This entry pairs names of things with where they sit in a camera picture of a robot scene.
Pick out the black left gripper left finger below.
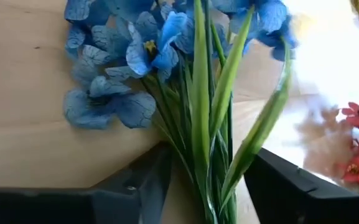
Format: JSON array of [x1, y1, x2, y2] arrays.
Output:
[[0, 142, 174, 224]]

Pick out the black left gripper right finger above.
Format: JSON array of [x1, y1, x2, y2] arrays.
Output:
[[243, 147, 359, 224]]

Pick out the blue artificial flower bunch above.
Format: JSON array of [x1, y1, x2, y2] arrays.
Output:
[[62, 0, 300, 224]]

